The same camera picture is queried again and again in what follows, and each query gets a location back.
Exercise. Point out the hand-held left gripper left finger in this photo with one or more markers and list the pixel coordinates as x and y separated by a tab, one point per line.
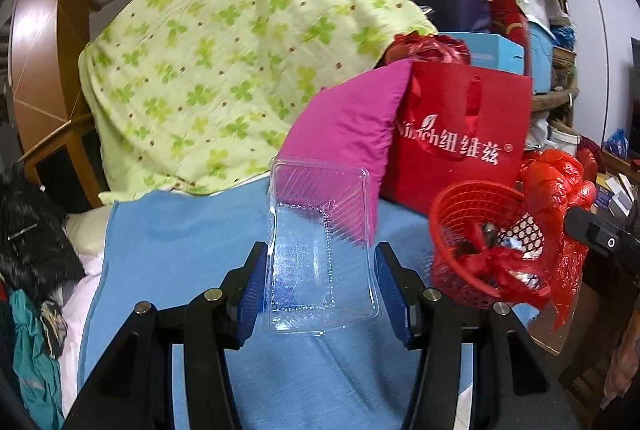
252	290

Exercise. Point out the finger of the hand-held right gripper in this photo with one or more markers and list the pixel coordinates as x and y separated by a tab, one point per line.
595	232

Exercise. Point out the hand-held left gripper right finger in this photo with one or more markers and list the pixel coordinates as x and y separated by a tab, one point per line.
395	295

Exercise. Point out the clear plastic tray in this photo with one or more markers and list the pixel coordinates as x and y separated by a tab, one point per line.
300	270

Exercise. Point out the large red plastic bag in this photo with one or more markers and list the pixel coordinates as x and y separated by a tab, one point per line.
550	180

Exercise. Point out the red mesh plastic basket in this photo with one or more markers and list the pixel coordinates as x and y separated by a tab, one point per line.
450	210

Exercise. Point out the black plastic bag wad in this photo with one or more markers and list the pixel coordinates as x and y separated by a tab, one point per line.
486	235

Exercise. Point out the person's right forearm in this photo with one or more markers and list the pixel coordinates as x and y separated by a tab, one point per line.
624	360

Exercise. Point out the shiny red foil bag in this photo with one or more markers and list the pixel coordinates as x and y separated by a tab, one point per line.
589	163

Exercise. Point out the brown wooden stool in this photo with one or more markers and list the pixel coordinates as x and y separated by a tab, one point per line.
595	310

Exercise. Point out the light blue blanket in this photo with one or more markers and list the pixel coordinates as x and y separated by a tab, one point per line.
175	250

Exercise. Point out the blue plastic bag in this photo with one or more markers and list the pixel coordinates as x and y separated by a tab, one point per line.
562	36
617	143

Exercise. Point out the white plastic bucket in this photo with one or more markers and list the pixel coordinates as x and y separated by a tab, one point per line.
565	140

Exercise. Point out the white plastic bag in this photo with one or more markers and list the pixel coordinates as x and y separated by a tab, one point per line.
537	133

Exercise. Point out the curved wooden shelf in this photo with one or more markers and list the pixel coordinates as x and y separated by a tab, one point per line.
555	99

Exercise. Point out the red shopping bag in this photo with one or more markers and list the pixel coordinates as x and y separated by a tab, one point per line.
500	100

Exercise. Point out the brown wicker basket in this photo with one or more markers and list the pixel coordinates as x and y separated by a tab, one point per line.
564	58

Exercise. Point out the blue plastic storage bin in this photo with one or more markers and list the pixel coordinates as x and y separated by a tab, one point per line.
542	60

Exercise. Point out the magenta pillow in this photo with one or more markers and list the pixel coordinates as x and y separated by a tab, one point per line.
350	120

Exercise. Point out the patterned cloth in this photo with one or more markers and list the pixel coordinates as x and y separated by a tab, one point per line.
52	325

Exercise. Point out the light blue cardboard box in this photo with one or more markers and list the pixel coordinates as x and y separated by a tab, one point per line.
495	50

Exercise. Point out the black puffer jacket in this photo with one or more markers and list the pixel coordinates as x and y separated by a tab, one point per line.
35	240

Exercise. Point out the dark red gift bag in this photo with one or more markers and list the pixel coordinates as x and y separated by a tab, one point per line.
507	25

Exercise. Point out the teal garment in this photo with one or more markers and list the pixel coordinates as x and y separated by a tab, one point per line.
35	360

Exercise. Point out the wooden stair side panel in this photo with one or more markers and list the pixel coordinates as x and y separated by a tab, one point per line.
75	145

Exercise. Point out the green clover print quilt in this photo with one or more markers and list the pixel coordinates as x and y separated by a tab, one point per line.
225	60

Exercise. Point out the crinkled dark red plastic bag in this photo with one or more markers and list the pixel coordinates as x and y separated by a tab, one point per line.
430	48

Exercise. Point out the wooden pillar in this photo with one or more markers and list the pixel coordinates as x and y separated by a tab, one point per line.
45	35

